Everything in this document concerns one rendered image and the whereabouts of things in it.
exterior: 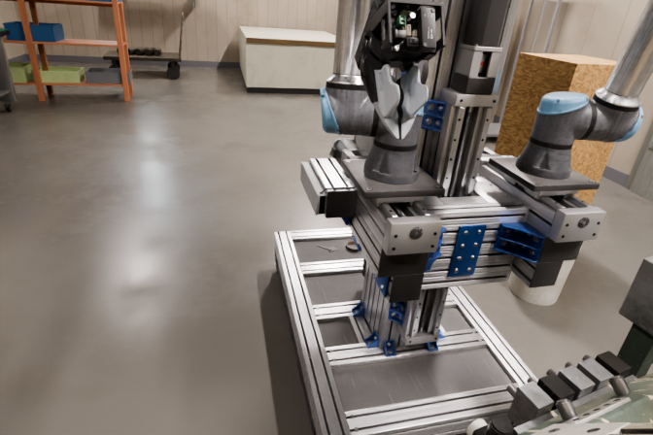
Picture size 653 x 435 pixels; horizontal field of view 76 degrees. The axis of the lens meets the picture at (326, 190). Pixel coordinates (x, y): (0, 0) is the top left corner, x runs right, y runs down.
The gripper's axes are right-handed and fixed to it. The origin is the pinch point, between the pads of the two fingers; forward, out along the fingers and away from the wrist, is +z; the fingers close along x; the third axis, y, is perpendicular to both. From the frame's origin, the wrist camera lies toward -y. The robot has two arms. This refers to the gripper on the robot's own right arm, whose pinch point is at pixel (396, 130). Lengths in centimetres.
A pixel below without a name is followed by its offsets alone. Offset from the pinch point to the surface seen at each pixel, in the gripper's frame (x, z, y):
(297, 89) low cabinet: 99, -178, -612
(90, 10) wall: -250, -363, -777
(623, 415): 38, 44, -3
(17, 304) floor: -122, 52, -184
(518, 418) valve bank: 36, 56, -26
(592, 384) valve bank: 52, 50, -23
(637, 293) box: 80, 36, -36
